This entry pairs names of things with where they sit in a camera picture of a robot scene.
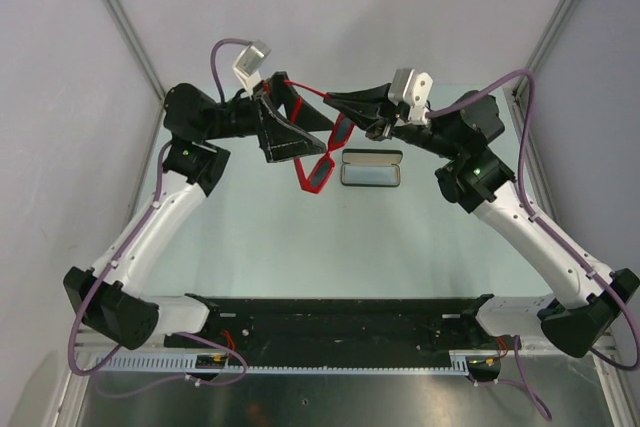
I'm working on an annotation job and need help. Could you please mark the grey slotted cable duct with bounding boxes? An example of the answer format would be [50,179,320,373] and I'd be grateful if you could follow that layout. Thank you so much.
[92,349,516,378]

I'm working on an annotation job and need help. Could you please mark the dark green glasses case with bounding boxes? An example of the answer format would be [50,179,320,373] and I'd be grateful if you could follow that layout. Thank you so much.
[340,148,404,188]

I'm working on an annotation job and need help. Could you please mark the right aluminium frame post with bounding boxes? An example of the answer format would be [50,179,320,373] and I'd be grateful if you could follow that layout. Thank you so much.
[512,0,614,98]

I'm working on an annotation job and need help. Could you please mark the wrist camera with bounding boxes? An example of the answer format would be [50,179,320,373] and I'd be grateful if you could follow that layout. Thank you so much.
[387,68,434,125]
[233,40,271,94]

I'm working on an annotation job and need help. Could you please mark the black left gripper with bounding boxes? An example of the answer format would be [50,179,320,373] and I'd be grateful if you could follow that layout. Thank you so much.
[203,73,334,163]

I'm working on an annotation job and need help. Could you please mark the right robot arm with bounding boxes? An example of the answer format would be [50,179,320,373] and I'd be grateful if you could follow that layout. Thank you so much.
[326,84,639,358]

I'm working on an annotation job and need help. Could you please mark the aluminium frame post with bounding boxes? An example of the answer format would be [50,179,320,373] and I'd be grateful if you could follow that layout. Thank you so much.
[512,0,614,98]
[101,0,166,102]

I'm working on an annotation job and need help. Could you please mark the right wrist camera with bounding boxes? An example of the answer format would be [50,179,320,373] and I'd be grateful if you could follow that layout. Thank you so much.
[387,68,434,125]

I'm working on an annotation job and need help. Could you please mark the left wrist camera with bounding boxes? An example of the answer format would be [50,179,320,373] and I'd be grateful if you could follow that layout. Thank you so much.
[233,40,271,94]

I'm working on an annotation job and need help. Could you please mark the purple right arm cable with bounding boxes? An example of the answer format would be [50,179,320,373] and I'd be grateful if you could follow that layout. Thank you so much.
[424,69,640,422]

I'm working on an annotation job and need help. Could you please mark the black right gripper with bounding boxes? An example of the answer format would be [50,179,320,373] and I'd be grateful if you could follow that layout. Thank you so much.
[324,82,462,161]

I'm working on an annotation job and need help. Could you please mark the left aluminium frame post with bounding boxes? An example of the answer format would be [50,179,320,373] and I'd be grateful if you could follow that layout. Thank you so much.
[101,0,166,102]

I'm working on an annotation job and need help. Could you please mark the aluminium front rail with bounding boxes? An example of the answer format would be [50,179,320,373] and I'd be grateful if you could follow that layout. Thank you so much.
[73,311,621,353]

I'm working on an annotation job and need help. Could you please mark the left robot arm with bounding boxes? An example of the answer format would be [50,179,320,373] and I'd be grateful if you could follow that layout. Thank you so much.
[63,72,333,350]

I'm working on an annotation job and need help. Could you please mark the light blue cleaning cloth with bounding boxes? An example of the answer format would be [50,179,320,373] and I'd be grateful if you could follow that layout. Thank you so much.
[342,166,399,187]

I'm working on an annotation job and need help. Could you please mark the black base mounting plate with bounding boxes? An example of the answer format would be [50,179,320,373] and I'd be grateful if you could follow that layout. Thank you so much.
[164,295,514,367]

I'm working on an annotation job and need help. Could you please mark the red sunglasses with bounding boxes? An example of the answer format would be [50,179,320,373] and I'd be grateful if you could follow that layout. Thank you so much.
[288,79,355,194]

